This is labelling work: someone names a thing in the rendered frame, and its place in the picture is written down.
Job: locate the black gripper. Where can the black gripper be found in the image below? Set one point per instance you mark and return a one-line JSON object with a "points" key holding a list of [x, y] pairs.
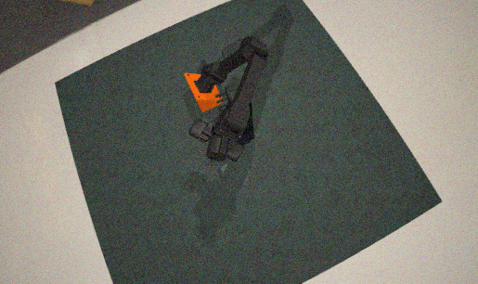
{"points": [[233, 152]]}

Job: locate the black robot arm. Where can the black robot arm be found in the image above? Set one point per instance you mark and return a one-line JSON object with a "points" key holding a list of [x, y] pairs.
{"points": [[237, 112]]}

